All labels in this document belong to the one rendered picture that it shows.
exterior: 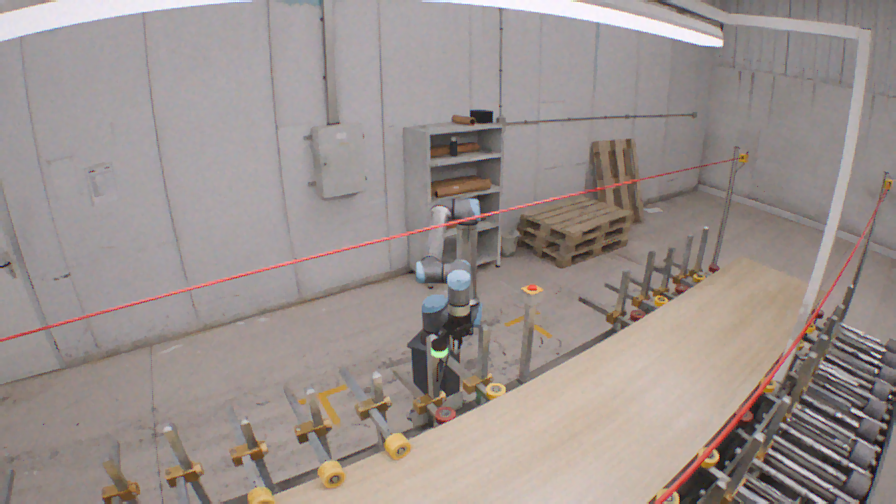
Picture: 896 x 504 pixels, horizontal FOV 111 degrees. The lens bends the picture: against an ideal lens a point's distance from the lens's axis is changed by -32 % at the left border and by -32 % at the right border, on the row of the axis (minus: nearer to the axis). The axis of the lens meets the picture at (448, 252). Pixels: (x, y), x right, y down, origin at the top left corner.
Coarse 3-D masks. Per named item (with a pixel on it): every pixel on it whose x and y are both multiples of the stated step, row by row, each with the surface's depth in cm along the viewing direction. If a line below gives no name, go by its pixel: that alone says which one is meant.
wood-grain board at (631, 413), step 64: (640, 320) 224; (704, 320) 221; (768, 320) 216; (576, 384) 181; (640, 384) 178; (704, 384) 174; (448, 448) 151; (512, 448) 150; (576, 448) 148; (640, 448) 145
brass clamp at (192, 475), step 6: (192, 462) 129; (198, 462) 130; (168, 468) 125; (174, 468) 126; (180, 468) 126; (198, 468) 128; (174, 474) 123; (180, 474) 124; (186, 474) 125; (192, 474) 126; (198, 474) 127; (168, 480) 121; (174, 480) 123; (186, 480) 125; (192, 480) 127; (174, 486) 123
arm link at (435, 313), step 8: (432, 296) 259; (440, 296) 258; (424, 304) 253; (432, 304) 250; (440, 304) 250; (424, 312) 252; (432, 312) 249; (440, 312) 250; (448, 312) 250; (424, 320) 255; (432, 320) 251; (440, 320) 251; (424, 328) 257; (432, 328) 254
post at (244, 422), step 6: (240, 420) 134; (246, 420) 134; (240, 426) 133; (246, 426) 134; (246, 432) 135; (252, 432) 136; (246, 438) 135; (252, 438) 137; (252, 444) 137; (258, 462) 141; (264, 462) 142; (258, 468) 142; (264, 468) 143; (264, 474) 144; (264, 480) 145; (270, 480) 146; (270, 486) 147
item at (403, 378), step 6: (396, 372) 197; (402, 372) 197; (402, 378) 193; (408, 378) 193; (408, 384) 189; (414, 384) 189; (408, 390) 190; (414, 390) 186; (420, 390) 186; (414, 396) 186; (420, 396) 182; (426, 408) 178; (432, 408) 176; (432, 414) 174
